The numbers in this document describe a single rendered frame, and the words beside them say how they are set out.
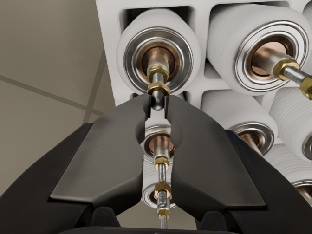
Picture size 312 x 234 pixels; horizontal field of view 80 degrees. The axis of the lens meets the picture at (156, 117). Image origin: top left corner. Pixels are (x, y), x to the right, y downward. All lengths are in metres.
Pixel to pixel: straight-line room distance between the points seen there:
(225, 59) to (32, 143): 0.63
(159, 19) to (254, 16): 0.09
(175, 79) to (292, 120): 0.19
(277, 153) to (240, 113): 0.17
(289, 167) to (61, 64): 0.53
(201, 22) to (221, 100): 0.11
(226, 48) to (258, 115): 0.10
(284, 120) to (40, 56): 0.52
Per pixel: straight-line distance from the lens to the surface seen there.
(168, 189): 0.22
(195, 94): 0.31
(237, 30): 0.23
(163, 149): 0.25
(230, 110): 0.28
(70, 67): 0.52
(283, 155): 0.42
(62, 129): 0.64
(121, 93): 0.31
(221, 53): 0.23
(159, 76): 0.16
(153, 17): 0.21
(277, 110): 0.36
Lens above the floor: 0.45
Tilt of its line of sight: 57 degrees down
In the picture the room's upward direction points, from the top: 179 degrees counter-clockwise
